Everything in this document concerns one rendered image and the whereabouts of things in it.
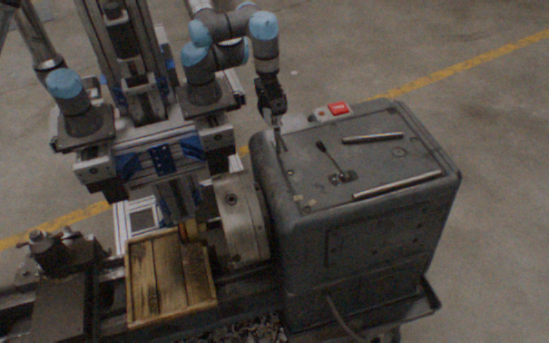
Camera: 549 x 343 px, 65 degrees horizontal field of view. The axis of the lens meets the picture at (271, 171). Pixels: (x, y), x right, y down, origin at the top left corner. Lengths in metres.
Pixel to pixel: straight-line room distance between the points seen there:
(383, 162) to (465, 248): 1.52
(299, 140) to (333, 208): 0.31
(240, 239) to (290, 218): 0.18
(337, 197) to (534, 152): 2.43
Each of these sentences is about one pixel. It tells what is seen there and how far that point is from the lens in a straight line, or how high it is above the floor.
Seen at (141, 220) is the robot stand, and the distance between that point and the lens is 2.74.
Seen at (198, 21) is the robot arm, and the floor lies 1.68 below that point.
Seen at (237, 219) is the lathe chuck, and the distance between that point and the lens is 1.32.
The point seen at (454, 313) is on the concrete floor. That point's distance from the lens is 2.60.
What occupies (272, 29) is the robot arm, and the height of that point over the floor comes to 1.68.
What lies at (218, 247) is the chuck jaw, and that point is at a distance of 1.40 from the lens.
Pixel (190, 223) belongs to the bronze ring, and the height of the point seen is 1.12.
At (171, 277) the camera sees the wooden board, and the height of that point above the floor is 0.88.
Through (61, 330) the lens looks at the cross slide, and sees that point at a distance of 1.58.
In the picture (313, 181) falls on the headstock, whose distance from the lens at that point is 1.33.
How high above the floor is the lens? 2.24
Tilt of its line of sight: 46 degrees down
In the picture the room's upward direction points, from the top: 6 degrees counter-clockwise
